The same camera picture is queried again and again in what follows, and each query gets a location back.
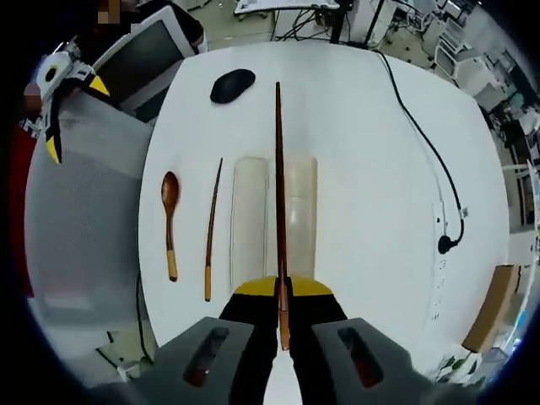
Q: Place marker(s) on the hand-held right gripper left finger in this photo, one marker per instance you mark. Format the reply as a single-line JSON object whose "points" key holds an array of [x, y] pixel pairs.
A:
{"points": [[249, 337]]}

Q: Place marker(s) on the brown cardboard box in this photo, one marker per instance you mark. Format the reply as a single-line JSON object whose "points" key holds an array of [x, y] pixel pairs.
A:
{"points": [[491, 308]]}

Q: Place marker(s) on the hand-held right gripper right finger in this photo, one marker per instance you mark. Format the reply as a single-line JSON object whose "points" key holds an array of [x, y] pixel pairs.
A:
{"points": [[314, 314]]}

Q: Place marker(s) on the person's red shirt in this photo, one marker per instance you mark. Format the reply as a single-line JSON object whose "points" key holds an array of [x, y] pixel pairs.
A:
{"points": [[19, 202]]}

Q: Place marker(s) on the brown wooden spoon utensil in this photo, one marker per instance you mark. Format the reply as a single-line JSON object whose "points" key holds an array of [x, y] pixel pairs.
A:
{"points": [[170, 190]]}

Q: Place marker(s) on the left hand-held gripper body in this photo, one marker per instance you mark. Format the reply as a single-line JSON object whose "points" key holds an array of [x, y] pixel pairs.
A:
{"points": [[63, 76]]}

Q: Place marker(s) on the beige cutlery case base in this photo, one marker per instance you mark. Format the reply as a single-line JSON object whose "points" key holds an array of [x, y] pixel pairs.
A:
{"points": [[301, 219]]}

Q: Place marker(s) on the black computer mouse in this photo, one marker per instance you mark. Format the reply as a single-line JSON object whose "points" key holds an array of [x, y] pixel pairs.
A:
{"points": [[232, 85]]}

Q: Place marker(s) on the beige cutlery case lid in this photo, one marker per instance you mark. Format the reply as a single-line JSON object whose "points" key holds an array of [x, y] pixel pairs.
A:
{"points": [[250, 219]]}

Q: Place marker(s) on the dark wooden chopstick utensil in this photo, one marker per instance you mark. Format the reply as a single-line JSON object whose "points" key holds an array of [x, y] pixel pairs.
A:
{"points": [[211, 228], [279, 190]]}

